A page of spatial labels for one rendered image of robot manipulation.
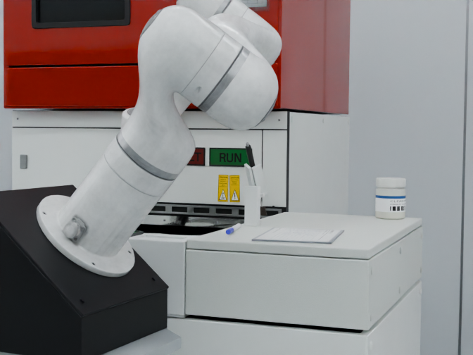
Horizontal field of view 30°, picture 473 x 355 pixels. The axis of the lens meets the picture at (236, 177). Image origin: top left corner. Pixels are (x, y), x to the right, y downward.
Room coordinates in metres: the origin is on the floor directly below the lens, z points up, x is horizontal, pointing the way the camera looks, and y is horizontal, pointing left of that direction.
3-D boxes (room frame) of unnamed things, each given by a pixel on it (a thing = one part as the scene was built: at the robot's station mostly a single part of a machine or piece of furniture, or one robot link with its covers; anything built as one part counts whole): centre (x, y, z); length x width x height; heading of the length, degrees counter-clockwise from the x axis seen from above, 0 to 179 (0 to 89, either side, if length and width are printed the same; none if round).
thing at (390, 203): (2.09, -0.37, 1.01); 0.07 x 0.07 x 0.10
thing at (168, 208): (2.31, 0.09, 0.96); 0.44 x 0.01 x 0.02; 70
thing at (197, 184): (2.38, 0.25, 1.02); 0.82 x 0.03 x 0.40; 70
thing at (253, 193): (1.91, -0.04, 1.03); 0.06 x 0.04 x 0.13; 160
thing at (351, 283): (1.87, -0.18, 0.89); 0.62 x 0.35 x 0.14; 160
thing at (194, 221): (2.30, 0.09, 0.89); 0.44 x 0.02 x 0.10; 70
